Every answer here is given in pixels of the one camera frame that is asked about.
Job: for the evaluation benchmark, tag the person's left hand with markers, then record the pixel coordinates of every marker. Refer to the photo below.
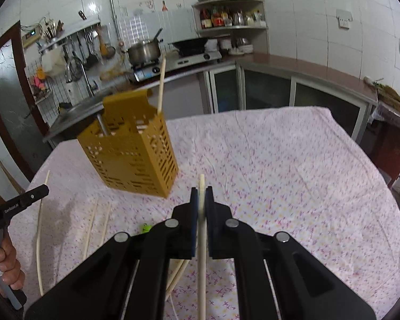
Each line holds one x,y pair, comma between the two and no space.
8,266

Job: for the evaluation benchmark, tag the row of condiment bottles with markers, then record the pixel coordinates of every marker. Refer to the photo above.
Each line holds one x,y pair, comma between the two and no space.
216,18

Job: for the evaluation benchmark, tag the wall rack with hanging utensils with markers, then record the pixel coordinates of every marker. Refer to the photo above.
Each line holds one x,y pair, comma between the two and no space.
86,45

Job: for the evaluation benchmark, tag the yellow perforated utensil holder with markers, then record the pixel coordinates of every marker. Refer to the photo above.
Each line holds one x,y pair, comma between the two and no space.
136,160

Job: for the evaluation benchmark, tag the dark red side table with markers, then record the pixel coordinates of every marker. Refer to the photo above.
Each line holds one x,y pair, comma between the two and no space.
391,146

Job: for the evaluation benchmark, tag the metal wall pipe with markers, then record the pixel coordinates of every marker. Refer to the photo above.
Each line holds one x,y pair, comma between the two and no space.
112,3

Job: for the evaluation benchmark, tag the white hanging bag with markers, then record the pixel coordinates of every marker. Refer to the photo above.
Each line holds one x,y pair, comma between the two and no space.
51,60

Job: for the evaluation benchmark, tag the white wall socket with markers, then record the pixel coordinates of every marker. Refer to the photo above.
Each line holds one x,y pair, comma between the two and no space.
344,18

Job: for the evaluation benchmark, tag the steel gas stove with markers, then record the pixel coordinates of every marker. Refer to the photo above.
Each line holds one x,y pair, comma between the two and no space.
186,61

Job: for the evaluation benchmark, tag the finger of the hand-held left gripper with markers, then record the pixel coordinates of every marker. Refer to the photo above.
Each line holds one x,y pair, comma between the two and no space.
36,195

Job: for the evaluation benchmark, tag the steel cooking pot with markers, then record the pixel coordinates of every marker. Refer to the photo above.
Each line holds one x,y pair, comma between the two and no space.
144,53

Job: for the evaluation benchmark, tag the green pen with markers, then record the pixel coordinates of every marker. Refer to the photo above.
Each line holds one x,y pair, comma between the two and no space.
145,228

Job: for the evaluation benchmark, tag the kitchen counter cabinet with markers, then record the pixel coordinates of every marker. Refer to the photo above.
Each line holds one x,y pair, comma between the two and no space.
286,86

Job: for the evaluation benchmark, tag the steel faucet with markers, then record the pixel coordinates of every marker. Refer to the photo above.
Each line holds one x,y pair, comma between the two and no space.
83,70

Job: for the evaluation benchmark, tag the pile of vegetables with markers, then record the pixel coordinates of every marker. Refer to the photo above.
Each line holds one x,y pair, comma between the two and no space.
391,93

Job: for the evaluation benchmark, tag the yellowed wall power box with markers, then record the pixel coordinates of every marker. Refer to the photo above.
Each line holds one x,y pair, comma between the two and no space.
30,36

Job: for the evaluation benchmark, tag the dark door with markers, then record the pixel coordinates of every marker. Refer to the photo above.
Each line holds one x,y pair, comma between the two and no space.
10,106

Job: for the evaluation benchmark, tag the black wok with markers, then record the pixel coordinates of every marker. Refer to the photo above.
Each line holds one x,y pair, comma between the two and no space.
190,44

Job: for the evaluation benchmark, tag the steel sink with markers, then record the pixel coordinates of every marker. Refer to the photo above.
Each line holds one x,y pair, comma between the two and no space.
81,106

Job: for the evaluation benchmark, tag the stack of white dishes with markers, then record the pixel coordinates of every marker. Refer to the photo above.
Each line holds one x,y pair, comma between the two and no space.
241,46

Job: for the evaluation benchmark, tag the white corner shelf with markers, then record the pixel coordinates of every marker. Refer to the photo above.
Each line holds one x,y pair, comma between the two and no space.
231,2

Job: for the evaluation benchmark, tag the floral pink tablecloth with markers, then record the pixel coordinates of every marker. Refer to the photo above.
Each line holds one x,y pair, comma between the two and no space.
270,173

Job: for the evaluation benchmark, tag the cup of kitchen utensils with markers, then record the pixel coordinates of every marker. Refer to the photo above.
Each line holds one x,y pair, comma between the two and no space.
53,31

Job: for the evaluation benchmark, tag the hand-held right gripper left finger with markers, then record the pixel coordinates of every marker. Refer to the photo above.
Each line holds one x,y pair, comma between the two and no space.
194,226

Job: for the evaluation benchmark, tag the white splash guard panel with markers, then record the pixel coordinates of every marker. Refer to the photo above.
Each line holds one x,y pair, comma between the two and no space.
176,23

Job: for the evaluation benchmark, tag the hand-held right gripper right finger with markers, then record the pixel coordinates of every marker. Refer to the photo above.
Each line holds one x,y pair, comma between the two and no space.
210,226

